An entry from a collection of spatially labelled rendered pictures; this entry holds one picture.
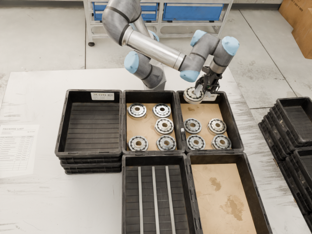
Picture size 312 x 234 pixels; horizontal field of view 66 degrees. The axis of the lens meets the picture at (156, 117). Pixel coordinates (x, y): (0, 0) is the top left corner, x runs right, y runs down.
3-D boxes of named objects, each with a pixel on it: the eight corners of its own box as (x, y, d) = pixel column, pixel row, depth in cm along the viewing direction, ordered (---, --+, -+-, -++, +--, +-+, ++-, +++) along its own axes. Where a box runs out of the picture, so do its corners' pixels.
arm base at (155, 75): (145, 74, 163) (135, 67, 156) (162, 63, 155) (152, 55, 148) (146, 92, 155) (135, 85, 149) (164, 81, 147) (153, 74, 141)
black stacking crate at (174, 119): (123, 103, 142) (122, 90, 133) (172, 103, 146) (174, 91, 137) (122, 164, 119) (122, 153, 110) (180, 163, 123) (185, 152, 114)
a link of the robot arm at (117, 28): (89, 28, 97) (197, 81, 96) (101, 4, 98) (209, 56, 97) (96, 39, 109) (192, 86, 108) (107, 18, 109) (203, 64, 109)
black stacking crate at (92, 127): (70, 103, 138) (67, 89, 129) (122, 103, 142) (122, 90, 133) (60, 166, 115) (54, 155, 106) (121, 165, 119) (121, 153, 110)
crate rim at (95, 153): (67, 91, 131) (66, 88, 129) (122, 92, 135) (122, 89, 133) (55, 157, 107) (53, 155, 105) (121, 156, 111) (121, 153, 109)
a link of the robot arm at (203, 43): (186, 48, 99) (211, 59, 99) (198, 24, 100) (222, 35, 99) (185, 55, 107) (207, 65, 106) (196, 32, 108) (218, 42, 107)
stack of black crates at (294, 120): (252, 129, 225) (276, 98, 189) (280, 126, 230) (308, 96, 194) (270, 168, 202) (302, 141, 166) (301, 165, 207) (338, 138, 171)
